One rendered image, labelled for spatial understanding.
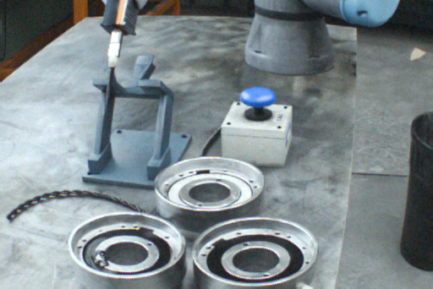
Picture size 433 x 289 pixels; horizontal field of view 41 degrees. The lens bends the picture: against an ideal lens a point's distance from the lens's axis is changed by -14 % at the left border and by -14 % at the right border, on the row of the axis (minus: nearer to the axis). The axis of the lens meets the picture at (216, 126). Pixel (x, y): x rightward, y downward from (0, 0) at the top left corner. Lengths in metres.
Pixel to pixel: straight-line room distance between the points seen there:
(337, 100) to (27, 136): 0.44
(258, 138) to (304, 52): 0.31
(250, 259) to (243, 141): 0.21
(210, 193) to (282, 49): 0.40
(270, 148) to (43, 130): 0.32
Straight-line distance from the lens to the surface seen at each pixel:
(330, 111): 0.89
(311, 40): 1.02
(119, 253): 0.58
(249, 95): 0.74
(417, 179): 1.77
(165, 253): 0.55
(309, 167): 0.74
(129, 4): 0.66
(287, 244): 0.56
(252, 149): 0.74
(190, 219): 0.60
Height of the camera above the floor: 1.15
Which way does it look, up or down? 25 degrees down
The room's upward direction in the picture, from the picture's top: 1 degrees counter-clockwise
